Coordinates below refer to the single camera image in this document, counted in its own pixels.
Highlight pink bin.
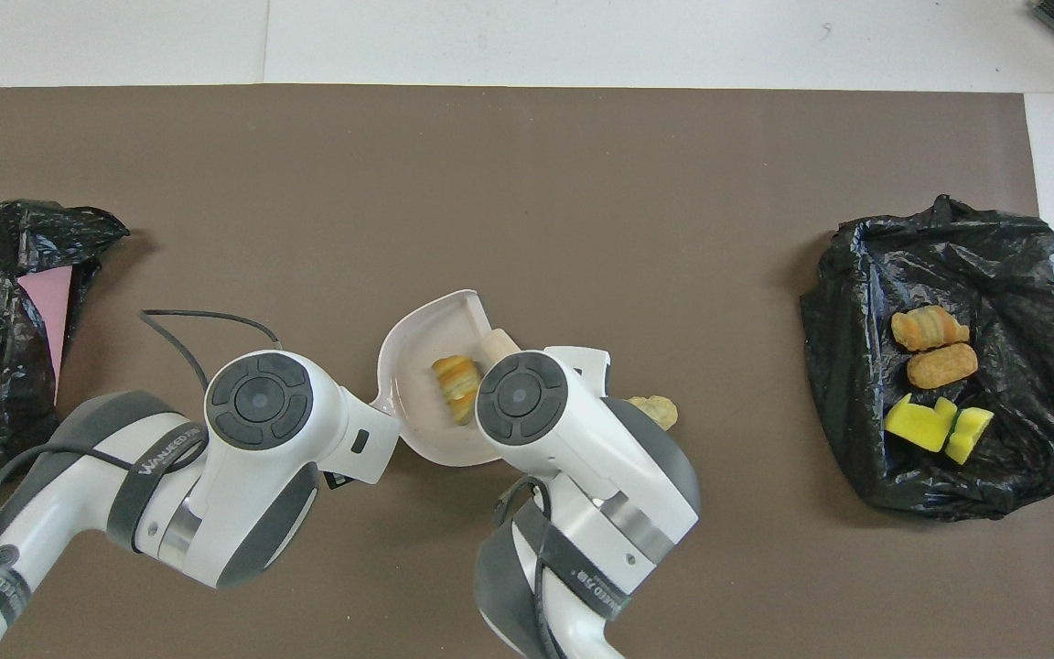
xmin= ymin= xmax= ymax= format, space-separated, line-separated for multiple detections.
xmin=16 ymin=265 xmax=75 ymax=404

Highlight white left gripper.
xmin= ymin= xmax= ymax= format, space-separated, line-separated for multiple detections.
xmin=320 ymin=386 xmax=403 ymax=492

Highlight notched yellow sponge piece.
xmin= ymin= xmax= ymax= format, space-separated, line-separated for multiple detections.
xmin=884 ymin=393 xmax=959 ymax=454

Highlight beige plastic dustpan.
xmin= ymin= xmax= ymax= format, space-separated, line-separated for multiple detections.
xmin=371 ymin=289 xmax=496 ymax=468

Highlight brown table mat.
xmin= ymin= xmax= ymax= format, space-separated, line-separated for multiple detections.
xmin=0 ymin=85 xmax=1054 ymax=659

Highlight beige hand brush black bristles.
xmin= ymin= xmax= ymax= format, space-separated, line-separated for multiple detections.
xmin=479 ymin=328 xmax=522 ymax=362

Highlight brown oblong bread roll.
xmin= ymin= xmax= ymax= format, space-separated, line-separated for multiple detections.
xmin=906 ymin=342 xmax=980 ymax=390

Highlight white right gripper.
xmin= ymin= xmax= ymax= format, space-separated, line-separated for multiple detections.
xmin=544 ymin=345 xmax=613 ymax=400

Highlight small pale pastry piece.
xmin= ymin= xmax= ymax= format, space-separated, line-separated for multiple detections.
xmin=628 ymin=395 xmax=680 ymax=431

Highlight pale flaky croissant piece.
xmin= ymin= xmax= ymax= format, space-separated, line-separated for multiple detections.
xmin=890 ymin=306 xmax=971 ymax=354

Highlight black trash bag bin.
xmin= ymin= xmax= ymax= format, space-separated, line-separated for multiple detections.
xmin=800 ymin=194 xmax=1054 ymax=523

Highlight orange striped croissant piece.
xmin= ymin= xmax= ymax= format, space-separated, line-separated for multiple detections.
xmin=431 ymin=355 xmax=482 ymax=427

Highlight green and yellow sponge piece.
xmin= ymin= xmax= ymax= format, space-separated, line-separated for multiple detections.
xmin=943 ymin=406 xmax=995 ymax=466

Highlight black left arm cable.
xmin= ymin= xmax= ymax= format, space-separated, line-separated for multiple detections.
xmin=0 ymin=309 xmax=285 ymax=550

